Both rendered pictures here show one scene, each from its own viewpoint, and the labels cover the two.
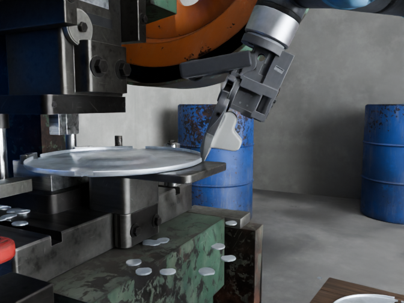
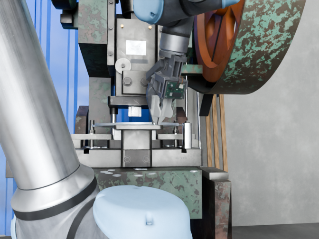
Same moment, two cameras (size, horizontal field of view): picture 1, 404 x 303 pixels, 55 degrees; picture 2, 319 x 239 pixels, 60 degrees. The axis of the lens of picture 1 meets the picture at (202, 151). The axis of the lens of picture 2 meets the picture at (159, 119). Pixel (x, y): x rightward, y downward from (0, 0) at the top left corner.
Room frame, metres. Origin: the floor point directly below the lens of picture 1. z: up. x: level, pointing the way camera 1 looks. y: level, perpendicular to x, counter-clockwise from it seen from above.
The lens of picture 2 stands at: (0.19, -0.68, 0.75)
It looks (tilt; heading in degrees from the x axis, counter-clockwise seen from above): 3 degrees up; 56
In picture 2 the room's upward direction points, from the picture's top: straight up
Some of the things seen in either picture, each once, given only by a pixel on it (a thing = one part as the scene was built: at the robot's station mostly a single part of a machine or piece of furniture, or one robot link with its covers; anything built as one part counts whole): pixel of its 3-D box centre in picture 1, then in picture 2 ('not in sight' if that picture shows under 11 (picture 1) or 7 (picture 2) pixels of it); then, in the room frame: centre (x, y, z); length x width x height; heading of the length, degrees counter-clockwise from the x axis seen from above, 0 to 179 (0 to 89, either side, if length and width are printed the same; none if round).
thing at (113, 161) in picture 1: (117, 158); (136, 125); (0.65, 0.14, 0.78); 0.29 x 0.29 x 0.01
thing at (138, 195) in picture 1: (142, 200); (136, 145); (0.63, 0.10, 0.72); 0.25 x 0.14 x 0.14; 63
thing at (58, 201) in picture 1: (62, 187); (134, 142); (0.71, 0.26, 0.72); 0.20 x 0.16 x 0.03; 153
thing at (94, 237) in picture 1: (65, 211); (134, 155); (0.71, 0.26, 0.68); 0.45 x 0.30 x 0.06; 153
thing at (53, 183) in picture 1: (65, 168); (134, 133); (0.71, 0.25, 0.76); 0.15 x 0.09 x 0.05; 153
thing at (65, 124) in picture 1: (65, 124); (135, 111); (0.70, 0.25, 0.84); 0.05 x 0.03 x 0.04; 153
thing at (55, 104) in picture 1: (59, 111); (134, 106); (0.71, 0.26, 0.86); 0.20 x 0.16 x 0.05; 153
